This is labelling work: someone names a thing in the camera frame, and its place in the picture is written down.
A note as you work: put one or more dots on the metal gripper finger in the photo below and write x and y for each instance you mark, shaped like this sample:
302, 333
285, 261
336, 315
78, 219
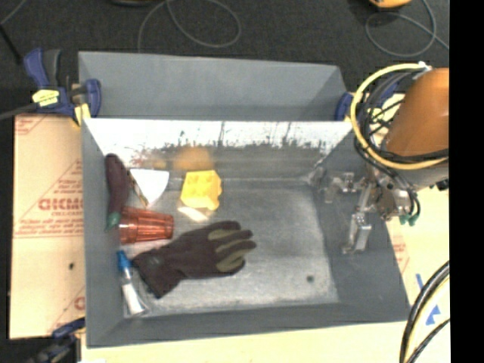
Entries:
358, 234
334, 183

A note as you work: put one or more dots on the grey metal bin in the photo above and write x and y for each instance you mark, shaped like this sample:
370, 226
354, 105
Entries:
280, 236

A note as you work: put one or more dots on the yellow toy cheese block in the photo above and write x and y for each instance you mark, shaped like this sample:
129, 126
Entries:
200, 189

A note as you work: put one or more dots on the dark brown glove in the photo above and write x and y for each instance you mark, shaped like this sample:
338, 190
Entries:
189, 255

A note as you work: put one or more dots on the white triangular wedge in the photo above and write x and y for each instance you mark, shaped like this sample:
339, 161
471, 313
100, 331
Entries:
151, 185

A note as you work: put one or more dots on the orange-red plastic cup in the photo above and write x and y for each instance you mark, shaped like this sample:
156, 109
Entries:
145, 225

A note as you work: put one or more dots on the purple toy eggplant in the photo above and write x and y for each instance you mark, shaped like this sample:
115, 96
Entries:
116, 187

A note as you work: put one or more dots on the clear bottle with blue cap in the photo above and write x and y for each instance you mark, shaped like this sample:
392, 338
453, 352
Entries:
129, 286

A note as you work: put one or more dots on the brown cardboard board red print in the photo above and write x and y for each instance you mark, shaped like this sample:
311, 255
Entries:
45, 187

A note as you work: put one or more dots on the black cylinder on white bracket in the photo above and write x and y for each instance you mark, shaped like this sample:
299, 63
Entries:
442, 184

